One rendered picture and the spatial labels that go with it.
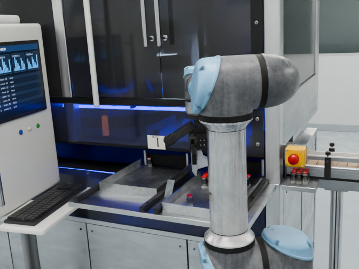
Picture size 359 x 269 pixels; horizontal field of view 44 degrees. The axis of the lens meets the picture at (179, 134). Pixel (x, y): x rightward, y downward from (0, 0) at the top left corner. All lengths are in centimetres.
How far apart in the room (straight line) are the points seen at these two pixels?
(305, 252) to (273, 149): 75
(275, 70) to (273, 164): 88
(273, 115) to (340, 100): 466
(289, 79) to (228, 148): 19
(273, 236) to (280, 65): 39
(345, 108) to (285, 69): 544
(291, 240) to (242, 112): 33
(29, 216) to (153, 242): 61
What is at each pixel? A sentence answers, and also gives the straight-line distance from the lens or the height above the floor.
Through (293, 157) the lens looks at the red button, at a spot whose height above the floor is 101.
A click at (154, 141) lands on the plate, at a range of 192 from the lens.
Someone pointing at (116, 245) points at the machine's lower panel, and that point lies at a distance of 224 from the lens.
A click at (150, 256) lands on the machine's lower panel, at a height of 46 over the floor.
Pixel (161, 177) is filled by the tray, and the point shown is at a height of 88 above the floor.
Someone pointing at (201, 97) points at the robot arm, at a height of 136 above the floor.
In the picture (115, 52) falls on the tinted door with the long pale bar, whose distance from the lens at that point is 195.
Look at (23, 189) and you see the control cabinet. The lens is 199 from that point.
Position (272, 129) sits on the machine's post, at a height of 110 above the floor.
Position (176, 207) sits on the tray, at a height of 90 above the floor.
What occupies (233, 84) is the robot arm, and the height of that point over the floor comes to 138.
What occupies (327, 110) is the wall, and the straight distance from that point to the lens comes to 638.
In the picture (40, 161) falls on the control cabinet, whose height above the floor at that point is 95.
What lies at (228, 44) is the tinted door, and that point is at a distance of 173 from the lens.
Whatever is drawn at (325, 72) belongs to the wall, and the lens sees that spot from 631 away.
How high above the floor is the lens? 150
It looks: 14 degrees down
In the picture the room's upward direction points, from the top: 3 degrees counter-clockwise
